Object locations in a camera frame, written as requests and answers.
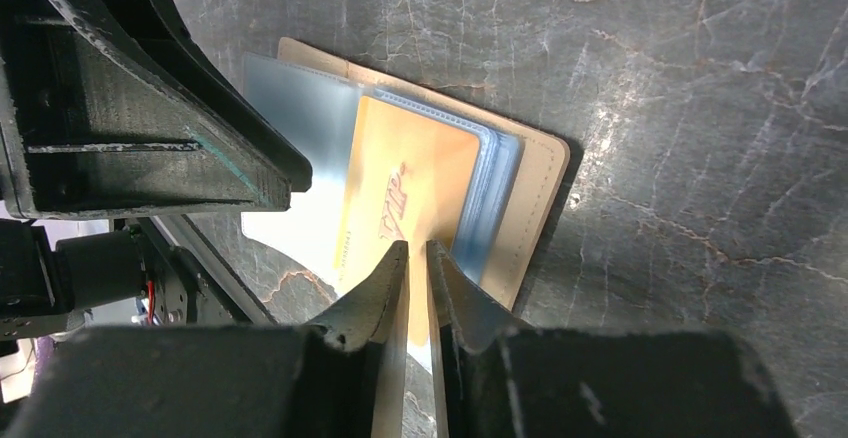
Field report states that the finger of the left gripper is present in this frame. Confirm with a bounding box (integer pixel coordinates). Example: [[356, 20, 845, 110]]
[[1, 0, 313, 220]]

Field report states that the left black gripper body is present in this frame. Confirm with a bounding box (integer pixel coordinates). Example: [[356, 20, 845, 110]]
[[1, 219, 153, 341]]

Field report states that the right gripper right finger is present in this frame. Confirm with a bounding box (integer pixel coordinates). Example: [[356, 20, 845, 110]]
[[427, 241, 796, 437]]

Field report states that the beige card holder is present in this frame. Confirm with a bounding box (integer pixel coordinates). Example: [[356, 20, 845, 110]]
[[241, 38, 570, 308]]

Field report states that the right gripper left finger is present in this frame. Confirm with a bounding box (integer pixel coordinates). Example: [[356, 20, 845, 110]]
[[4, 241, 409, 437]]

